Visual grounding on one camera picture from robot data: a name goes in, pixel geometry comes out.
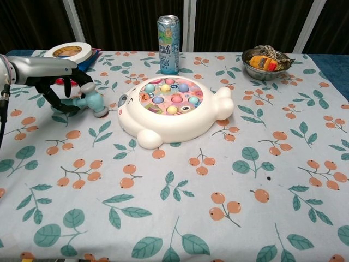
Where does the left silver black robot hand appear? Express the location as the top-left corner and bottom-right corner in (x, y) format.
(9, 56), (95, 113)

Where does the light blue toy hammer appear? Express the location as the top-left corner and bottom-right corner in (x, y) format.
(53, 82), (109, 118)

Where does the fish-shaped toy board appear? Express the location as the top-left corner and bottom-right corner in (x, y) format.
(117, 76), (235, 151)

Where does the white tape roll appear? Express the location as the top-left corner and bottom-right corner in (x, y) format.
(43, 41), (93, 65)

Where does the dark pleated curtain panel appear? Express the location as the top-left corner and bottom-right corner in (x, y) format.
(0, 0), (76, 57)
(305, 0), (349, 56)
(73, 0), (189, 52)
(192, 0), (310, 53)

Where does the blue snack bag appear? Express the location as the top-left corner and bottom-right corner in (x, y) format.
(53, 47), (102, 91)

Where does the light blue drink can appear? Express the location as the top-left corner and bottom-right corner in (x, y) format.
(157, 15), (180, 75)

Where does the floral tablecloth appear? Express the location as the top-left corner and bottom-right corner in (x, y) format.
(0, 50), (349, 262)

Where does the steel bowl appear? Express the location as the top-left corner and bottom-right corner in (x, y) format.
(241, 48), (291, 81)

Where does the orange toy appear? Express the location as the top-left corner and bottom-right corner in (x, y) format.
(249, 55), (278, 72)

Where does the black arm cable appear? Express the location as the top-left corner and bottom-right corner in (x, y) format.
(0, 81), (11, 148)

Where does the grey partition post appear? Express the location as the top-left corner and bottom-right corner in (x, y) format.
(183, 0), (197, 52)
(62, 0), (86, 45)
(293, 0), (322, 54)

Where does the braided rope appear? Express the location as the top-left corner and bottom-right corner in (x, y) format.
(255, 45), (297, 72)

